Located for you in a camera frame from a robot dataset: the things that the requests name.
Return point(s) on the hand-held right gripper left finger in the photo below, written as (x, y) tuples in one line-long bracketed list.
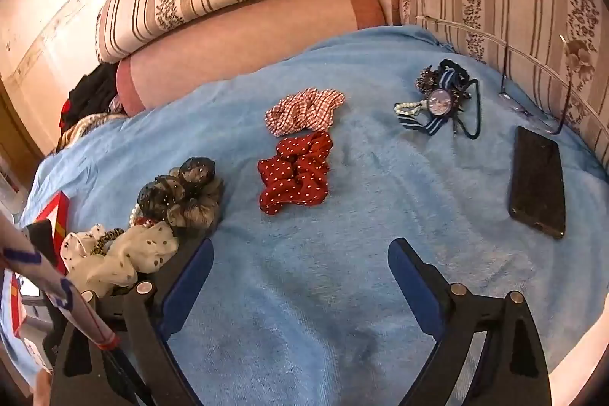
[(190, 277)]

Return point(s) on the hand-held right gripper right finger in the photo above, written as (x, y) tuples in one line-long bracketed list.
[(413, 287)]

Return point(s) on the red shallow box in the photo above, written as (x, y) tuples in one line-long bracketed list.
[(61, 215)]

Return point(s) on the small white dotted scrunchie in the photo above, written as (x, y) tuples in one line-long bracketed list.
[(78, 256)]

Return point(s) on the grey dotted mesh scrunchie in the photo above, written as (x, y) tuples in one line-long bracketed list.
[(190, 196)]

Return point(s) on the red polka dot scrunchie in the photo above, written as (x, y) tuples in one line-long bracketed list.
[(295, 173)]

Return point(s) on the red checkered scrunchie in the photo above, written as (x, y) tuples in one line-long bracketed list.
[(304, 111)]

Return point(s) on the blue blanket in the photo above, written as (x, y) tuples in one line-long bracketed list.
[(333, 254)]

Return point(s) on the wooden door with glass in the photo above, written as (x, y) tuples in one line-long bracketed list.
[(14, 130)]

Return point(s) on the patterned beige cloth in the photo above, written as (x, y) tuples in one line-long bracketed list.
[(83, 130)]

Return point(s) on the pile of dark clothes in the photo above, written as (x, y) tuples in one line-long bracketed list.
[(93, 94)]

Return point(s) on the black smartphone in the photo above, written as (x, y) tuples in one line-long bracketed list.
[(537, 182)]

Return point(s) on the eyeglasses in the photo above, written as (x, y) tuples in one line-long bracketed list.
[(525, 108)]

